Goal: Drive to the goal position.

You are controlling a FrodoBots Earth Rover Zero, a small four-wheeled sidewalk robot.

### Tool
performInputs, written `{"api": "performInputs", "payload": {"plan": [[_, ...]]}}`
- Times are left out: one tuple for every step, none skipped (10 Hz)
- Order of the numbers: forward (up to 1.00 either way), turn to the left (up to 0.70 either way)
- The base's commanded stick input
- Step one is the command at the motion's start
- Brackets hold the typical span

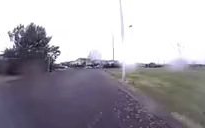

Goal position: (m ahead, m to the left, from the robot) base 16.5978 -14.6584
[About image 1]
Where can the pale bare tree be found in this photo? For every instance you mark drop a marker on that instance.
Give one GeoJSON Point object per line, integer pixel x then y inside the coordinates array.
{"type": "Point", "coordinates": [94, 55]}

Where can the large dark green tree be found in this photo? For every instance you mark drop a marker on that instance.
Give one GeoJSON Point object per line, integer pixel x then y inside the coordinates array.
{"type": "Point", "coordinates": [31, 43]}

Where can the grey kerb strip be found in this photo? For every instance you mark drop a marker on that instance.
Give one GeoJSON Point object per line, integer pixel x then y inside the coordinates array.
{"type": "Point", "coordinates": [146, 101]}

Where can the row of distant buildings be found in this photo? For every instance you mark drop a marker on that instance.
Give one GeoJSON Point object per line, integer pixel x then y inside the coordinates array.
{"type": "Point", "coordinates": [86, 62]}

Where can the green grass field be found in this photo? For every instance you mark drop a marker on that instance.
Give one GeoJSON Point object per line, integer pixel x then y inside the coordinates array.
{"type": "Point", "coordinates": [176, 86]}

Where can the dark asphalt path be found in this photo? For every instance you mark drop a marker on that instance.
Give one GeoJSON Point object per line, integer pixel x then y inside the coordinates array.
{"type": "Point", "coordinates": [66, 100]}

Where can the thin distant pole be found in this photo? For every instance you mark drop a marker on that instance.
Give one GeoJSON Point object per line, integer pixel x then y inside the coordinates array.
{"type": "Point", "coordinates": [113, 46]}

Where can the tall pale lamp pole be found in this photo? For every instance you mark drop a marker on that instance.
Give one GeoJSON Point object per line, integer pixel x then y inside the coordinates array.
{"type": "Point", "coordinates": [122, 40]}

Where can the dark fence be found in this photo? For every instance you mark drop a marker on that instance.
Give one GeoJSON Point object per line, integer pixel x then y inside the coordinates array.
{"type": "Point", "coordinates": [10, 66]}

